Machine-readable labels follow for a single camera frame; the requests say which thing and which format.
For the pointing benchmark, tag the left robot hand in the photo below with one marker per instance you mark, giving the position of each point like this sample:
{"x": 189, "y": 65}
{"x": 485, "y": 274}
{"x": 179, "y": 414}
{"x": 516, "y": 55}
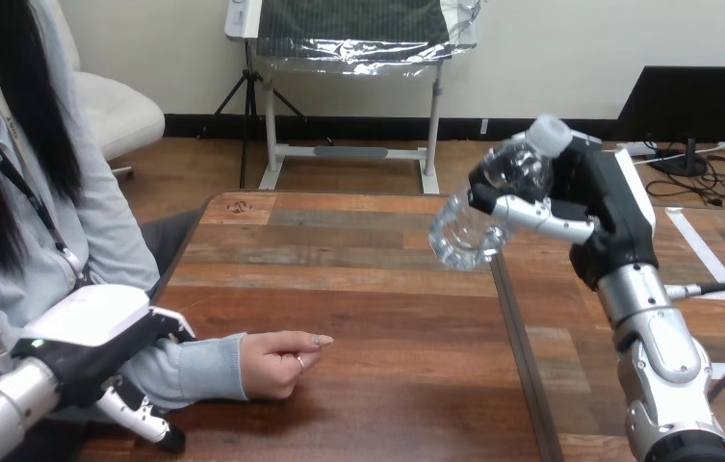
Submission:
{"x": 84, "y": 338}

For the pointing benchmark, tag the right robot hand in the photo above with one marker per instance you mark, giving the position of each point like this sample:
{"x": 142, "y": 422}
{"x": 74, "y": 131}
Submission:
{"x": 611, "y": 204}

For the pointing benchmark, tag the person's hand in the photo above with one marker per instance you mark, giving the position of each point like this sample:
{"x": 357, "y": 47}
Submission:
{"x": 276, "y": 365}

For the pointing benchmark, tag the clear water bottle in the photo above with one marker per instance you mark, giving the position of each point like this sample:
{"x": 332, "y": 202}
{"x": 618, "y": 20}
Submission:
{"x": 496, "y": 204}

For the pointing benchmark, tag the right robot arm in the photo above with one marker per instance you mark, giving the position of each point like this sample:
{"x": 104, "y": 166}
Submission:
{"x": 662, "y": 370}

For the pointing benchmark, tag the person's forearm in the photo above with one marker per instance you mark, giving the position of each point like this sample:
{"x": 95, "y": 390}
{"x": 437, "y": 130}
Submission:
{"x": 190, "y": 373}

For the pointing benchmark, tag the person's body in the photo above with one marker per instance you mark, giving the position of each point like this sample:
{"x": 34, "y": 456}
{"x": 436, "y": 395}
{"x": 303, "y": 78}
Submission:
{"x": 30, "y": 185}

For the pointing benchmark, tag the dark screen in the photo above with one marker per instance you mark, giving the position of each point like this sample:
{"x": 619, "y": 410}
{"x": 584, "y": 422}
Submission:
{"x": 693, "y": 108}

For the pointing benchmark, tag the white cushioned chair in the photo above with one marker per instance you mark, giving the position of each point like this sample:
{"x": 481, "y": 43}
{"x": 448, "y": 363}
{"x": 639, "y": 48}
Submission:
{"x": 113, "y": 108}

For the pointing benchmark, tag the white desk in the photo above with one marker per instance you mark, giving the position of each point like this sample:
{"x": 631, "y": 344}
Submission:
{"x": 349, "y": 127}

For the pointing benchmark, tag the black tripod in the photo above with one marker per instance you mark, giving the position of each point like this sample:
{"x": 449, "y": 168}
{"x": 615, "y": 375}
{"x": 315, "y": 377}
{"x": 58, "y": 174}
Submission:
{"x": 248, "y": 108}

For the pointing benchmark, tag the foil sheet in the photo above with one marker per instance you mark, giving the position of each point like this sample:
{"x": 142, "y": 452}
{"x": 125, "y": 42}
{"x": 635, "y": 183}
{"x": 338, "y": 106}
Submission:
{"x": 368, "y": 38}

